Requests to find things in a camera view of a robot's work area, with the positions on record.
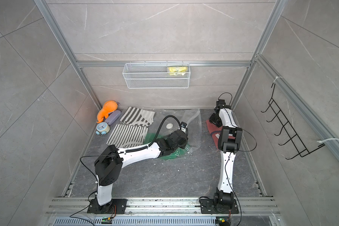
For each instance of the black wire hook rack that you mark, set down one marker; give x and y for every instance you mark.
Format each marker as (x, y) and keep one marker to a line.
(287, 129)

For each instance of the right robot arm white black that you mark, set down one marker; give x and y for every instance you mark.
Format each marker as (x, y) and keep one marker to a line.
(225, 193)

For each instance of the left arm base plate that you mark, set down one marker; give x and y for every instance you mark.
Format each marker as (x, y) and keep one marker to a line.
(107, 206)

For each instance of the white wire mesh basket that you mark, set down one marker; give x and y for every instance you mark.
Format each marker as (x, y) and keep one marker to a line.
(154, 76)

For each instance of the purple fabric glasses case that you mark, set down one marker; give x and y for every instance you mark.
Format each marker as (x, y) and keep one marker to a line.
(112, 117)

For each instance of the clear plastic vacuum bag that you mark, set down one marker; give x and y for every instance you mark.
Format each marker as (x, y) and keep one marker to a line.
(162, 117)

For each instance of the green ribbed garment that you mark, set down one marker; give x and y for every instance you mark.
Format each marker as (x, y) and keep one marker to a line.
(176, 154)

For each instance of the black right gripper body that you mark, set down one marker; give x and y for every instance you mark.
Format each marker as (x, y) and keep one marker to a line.
(215, 120)

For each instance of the striped tank top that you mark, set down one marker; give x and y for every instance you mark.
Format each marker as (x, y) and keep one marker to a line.
(137, 117)

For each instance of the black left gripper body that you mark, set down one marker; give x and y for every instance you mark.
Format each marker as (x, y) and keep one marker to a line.
(183, 143)

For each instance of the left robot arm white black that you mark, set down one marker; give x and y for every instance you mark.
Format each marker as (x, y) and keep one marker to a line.
(109, 165)

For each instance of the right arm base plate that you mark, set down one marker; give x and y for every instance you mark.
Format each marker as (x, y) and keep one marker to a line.
(208, 206)

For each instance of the red garment with dark trim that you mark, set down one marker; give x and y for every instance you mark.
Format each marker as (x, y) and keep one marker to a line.
(223, 137)

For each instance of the white vacuum bag valve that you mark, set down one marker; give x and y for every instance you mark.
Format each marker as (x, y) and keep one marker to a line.
(169, 125)

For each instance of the yellow item in basket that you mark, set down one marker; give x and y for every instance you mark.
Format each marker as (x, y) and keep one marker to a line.
(177, 70)

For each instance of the large striped white garment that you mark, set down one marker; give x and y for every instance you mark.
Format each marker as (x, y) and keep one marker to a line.
(126, 136)

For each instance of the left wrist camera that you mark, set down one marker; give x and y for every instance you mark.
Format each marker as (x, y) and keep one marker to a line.
(183, 126)

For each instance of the aluminium mounting rail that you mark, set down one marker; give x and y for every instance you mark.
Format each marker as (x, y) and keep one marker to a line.
(192, 206)

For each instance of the blue cream alarm clock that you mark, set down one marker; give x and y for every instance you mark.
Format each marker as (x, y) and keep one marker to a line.
(102, 128)

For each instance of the orange plush toy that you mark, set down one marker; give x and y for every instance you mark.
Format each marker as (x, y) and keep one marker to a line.
(108, 107)

